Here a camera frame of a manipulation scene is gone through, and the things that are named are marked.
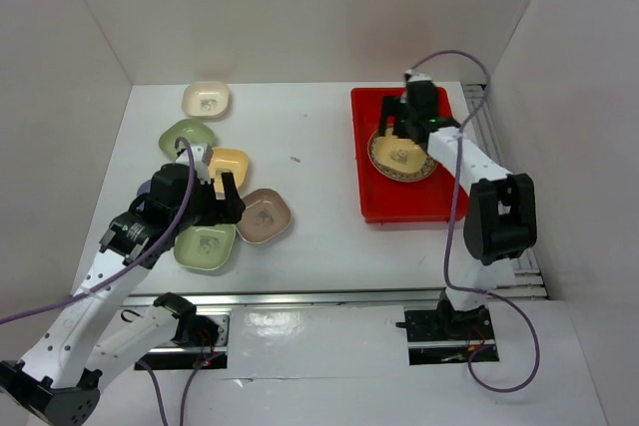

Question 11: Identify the purple square panda plate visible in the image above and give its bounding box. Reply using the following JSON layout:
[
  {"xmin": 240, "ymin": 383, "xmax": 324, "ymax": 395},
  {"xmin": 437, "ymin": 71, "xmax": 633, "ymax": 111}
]
[{"xmin": 136, "ymin": 180, "xmax": 151, "ymax": 198}]

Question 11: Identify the round floral brown-rimmed plate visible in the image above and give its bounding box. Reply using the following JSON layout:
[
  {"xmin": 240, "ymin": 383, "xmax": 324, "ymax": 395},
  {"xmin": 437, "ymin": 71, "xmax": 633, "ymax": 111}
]
[{"xmin": 367, "ymin": 127, "xmax": 437, "ymax": 183}]

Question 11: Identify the brown square panda plate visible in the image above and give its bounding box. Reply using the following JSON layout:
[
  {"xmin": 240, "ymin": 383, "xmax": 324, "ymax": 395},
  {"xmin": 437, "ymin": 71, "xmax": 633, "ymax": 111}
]
[{"xmin": 236, "ymin": 189, "xmax": 293, "ymax": 244}]

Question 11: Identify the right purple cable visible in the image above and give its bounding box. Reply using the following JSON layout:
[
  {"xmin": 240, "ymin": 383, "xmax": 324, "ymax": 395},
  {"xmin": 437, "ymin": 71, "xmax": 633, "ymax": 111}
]
[{"xmin": 408, "ymin": 50, "xmax": 541, "ymax": 393}]

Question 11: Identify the red plastic bin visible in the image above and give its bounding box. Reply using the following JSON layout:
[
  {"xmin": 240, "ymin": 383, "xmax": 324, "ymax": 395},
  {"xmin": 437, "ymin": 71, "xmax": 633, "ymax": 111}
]
[{"xmin": 350, "ymin": 87, "xmax": 453, "ymax": 223}]

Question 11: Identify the upper green square panda plate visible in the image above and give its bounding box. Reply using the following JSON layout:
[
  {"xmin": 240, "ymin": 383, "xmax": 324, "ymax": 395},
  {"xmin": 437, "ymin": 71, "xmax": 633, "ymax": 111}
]
[{"xmin": 158, "ymin": 119, "xmax": 215, "ymax": 161}]

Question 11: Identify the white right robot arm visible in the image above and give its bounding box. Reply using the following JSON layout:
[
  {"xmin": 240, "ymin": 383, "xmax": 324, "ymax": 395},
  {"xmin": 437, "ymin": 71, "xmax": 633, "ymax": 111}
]
[{"xmin": 377, "ymin": 69, "xmax": 537, "ymax": 338}]

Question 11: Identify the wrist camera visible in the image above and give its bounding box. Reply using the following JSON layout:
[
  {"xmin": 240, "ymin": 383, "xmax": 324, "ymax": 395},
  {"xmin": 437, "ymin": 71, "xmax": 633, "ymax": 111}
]
[
  {"xmin": 403, "ymin": 69, "xmax": 432, "ymax": 84},
  {"xmin": 175, "ymin": 144, "xmax": 213, "ymax": 185}
]

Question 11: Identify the cream square panda plate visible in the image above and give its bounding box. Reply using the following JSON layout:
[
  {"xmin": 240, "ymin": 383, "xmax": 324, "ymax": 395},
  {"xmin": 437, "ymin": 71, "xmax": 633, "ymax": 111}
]
[{"xmin": 182, "ymin": 81, "xmax": 231, "ymax": 120}]

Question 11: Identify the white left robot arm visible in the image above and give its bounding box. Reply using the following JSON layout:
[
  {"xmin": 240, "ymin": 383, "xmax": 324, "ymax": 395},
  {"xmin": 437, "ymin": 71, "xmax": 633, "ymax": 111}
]
[{"xmin": 1, "ymin": 165, "xmax": 245, "ymax": 425}]

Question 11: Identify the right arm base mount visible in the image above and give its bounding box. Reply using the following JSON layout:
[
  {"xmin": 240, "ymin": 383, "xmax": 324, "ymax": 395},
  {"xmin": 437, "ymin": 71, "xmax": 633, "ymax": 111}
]
[{"xmin": 395, "ymin": 307, "xmax": 499, "ymax": 366}]

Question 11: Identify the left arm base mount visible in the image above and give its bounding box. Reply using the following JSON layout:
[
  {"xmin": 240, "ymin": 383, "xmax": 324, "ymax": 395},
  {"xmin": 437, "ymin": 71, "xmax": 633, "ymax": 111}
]
[{"xmin": 142, "ymin": 311, "xmax": 231, "ymax": 371}]

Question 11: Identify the yellow square panda plate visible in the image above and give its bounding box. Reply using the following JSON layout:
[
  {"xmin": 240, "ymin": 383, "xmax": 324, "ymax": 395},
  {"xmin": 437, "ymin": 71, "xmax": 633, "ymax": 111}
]
[
  {"xmin": 209, "ymin": 147, "xmax": 250, "ymax": 195},
  {"xmin": 370, "ymin": 136, "xmax": 427, "ymax": 175}
]

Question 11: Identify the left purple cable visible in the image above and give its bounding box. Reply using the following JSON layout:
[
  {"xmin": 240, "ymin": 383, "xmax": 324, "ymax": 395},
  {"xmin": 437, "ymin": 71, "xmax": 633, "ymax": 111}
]
[{"xmin": 0, "ymin": 136, "xmax": 226, "ymax": 426}]

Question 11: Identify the lower green square panda plate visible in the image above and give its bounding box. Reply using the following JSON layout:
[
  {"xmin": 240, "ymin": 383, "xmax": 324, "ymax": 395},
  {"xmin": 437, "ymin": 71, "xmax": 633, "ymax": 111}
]
[{"xmin": 173, "ymin": 224, "xmax": 236, "ymax": 271}]

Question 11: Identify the aluminium front rail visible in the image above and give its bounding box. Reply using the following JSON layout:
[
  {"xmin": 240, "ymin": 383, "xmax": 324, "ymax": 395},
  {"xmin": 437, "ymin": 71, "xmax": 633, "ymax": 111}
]
[{"xmin": 119, "ymin": 285, "xmax": 500, "ymax": 310}]

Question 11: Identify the purple cable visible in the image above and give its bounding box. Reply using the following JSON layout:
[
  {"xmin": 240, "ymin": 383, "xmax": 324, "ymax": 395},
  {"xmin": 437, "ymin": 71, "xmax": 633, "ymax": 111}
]
[
  {"xmin": 0, "ymin": 136, "xmax": 226, "ymax": 426},
  {"xmin": 408, "ymin": 50, "xmax": 541, "ymax": 393}
]

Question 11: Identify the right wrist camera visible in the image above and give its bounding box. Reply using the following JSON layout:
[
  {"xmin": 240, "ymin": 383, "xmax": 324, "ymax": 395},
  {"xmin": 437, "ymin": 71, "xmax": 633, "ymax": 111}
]
[{"xmin": 403, "ymin": 69, "xmax": 432, "ymax": 84}]

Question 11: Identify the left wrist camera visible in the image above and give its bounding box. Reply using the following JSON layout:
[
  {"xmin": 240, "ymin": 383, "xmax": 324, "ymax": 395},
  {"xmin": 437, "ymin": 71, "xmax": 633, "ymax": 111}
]
[{"xmin": 175, "ymin": 144, "xmax": 213, "ymax": 185}]

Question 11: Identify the green square panda plate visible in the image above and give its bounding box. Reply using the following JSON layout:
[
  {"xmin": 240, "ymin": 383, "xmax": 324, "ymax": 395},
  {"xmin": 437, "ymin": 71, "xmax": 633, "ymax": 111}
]
[
  {"xmin": 173, "ymin": 224, "xmax": 236, "ymax": 271},
  {"xmin": 158, "ymin": 119, "xmax": 215, "ymax": 161}
]

